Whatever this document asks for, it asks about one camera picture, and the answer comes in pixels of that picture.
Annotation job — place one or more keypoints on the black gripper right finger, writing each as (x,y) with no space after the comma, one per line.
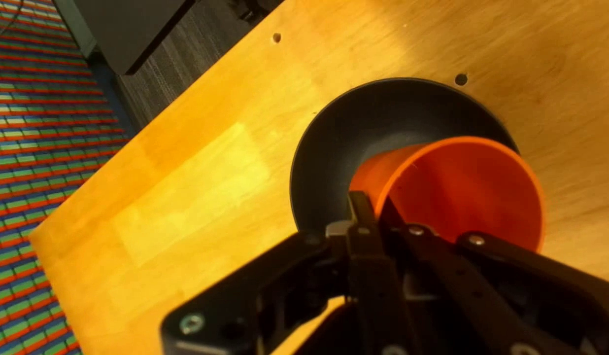
(501,296)

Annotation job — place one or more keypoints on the orange plastic cup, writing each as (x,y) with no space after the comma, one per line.
(467,188)

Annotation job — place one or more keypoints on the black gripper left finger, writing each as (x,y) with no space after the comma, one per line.
(316,288)

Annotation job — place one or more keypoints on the colourful striped backdrop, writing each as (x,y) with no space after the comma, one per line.
(34,164)

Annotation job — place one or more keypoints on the black bowl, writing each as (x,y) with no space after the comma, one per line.
(369,131)

